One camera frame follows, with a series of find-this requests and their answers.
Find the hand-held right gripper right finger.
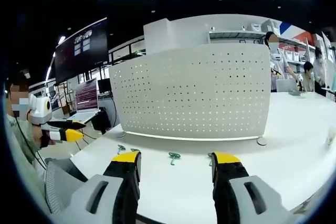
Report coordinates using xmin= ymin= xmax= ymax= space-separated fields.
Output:
xmin=211 ymin=151 xmax=306 ymax=224

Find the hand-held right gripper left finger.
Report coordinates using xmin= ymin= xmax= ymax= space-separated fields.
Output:
xmin=49 ymin=151 xmax=142 ymax=224

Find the white perforated mounting plate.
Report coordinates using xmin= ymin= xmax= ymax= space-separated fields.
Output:
xmin=108 ymin=42 xmax=271 ymax=146

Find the person's left hand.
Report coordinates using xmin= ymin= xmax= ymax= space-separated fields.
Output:
xmin=38 ymin=134 xmax=57 ymax=148

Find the open silver laptop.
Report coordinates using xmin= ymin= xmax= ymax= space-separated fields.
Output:
xmin=68 ymin=78 xmax=101 ymax=124

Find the black office chair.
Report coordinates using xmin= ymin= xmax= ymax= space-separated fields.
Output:
xmin=91 ymin=110 xmax=113 ymax=135

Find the grey mesh chair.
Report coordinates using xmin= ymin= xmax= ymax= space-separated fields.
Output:
xmin=44 ymin=157 xmax=89 ymax=215

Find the person's torso in green clothing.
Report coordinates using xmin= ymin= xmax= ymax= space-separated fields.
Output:
xmin=4 ymin=113 xmax=52 ymax=216

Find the small black monitor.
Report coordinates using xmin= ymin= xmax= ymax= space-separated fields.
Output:
xmin=97 ymin=78 xmax=112 ymax=94

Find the white cabinet block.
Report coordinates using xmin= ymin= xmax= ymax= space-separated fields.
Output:
xmin=143 ymin=18 xmax=211 ymax=56

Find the metal storage shelf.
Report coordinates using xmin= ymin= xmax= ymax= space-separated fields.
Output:
xmin=208 ymin=19 xmax=317 ymax=78

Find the black cable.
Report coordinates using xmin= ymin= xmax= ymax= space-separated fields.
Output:
xmin=14 ymin=115 xmax=48 ymax=170

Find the large black wall screen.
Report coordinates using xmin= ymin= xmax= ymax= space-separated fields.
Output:
xmin=54 ymin=17 xmax=110 ymax=85

